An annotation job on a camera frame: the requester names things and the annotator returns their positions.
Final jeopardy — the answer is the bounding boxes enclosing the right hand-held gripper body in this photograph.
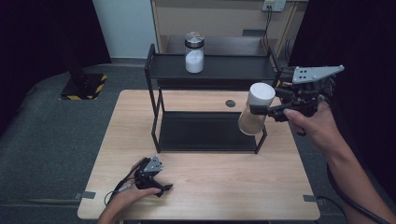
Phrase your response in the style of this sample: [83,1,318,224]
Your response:
[270,64,346,123]

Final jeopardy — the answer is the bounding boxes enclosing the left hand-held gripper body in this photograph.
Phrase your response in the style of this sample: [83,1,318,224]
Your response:
[134,155,164,190]

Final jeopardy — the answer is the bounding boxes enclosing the brown powder jar white lid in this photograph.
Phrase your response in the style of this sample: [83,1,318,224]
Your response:
[237,82,276,136]

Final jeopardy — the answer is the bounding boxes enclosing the black metal two-tier rack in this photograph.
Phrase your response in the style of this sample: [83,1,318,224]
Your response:
[144,43,283,155]

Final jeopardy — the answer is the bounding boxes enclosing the glass jar with silver lid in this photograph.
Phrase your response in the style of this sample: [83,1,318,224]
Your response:
[184,31,205,75]

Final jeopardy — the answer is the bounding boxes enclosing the person's left hand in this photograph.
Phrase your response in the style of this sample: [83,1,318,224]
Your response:
[112,158,163,217]

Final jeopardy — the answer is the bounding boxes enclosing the person's right hand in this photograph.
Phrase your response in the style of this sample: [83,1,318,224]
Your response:
[283,102,347,157]

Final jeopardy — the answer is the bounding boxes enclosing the black curtain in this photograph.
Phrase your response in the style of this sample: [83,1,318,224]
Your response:
[288,0,396,203]
[0,0,112,139]

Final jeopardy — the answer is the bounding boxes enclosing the beige wooden cabinet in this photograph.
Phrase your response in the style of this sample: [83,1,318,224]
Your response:
[150,0,310,59]

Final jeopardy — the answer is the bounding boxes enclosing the left hand-held gripper cable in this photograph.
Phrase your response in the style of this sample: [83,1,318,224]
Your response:
[103,158,148,207]

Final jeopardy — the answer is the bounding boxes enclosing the hand-held gripper cable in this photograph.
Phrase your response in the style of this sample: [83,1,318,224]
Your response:
[103,158,148,207]
[325,163,385,224]

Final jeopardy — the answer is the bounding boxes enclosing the black outlet cable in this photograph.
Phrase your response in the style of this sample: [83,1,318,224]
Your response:
[262,6,274,48]

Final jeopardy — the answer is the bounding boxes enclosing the white wall power outlet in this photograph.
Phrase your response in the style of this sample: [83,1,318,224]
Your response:
[262,0,287,13]

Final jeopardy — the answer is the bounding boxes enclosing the thin black floor cable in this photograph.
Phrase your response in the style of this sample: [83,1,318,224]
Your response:
[316,195,347,217]

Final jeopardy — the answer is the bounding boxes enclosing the right hand-held gripper cable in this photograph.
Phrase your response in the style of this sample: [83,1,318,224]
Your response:
[325,163,385,224]

